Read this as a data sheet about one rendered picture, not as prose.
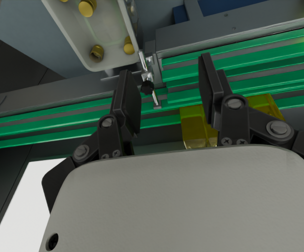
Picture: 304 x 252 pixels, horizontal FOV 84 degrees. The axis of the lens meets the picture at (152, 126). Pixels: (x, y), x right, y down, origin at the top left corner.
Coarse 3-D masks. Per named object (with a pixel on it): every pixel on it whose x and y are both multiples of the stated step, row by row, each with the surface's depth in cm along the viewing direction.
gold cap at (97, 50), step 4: (96, 44) 52; (92, 48) 51; (96, 48) 50; (100, 48) 51; (92, 52) 52; (96, 52) 49; (100, 52) 51; (92, 56) 52; (96, 56) 53; (92, 60) 51; (96, 60) 52; (100, 60) 51
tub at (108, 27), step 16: (48, 0) 37; (80, 0) 43; (96, 0) 43; (112, 0) 43; (64, 16) 42; (80, 16) 46; (96, 16) 46; (112, 16) 46; (128, 16) 40; (64, 32) 42; (80, 32) 48; (96, 32) 49; (112, 32) 49; (128, 32) 42; (80, 48) 47; (112, 48) 53; (96, 64) 51; (112, 64) 50
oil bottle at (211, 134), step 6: (204, 114) 43; (204, 120) 43; (204, 126) 42; (210, 126) 41; (210, 132) 40; (216, 132) 40; (210, 138) 39; (216, 138) 39; (210, 144) 39; (216, 144) 38
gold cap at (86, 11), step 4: (84, 0) 39; (88, 0) 40; (92, 0) 41; (80, 4) 40; (84, 4) 40; (88, 4) 40; (92, 4) 41; (96, 4) 43; (80, 8) 40; (84, 8) 40; (88, 8) 40; (92, 8) 40; (80, 12) 41; (84, 12) 41; (88, 12) 41; (92, 12) 41; (88, 16) 42
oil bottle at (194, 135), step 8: (184, 112) 45; (192, 112) 45; (200, 112) 44; (184, 120) 44; (192, 120) 43; (200, 120) 43; (184, 128) 42; (192, 128) 42; (200, 128) 41; (184, 136) 41; (192, 136) 40; (200, 136) 40; (184, 144) 40; (192, 144) 40; (200, 144) 39
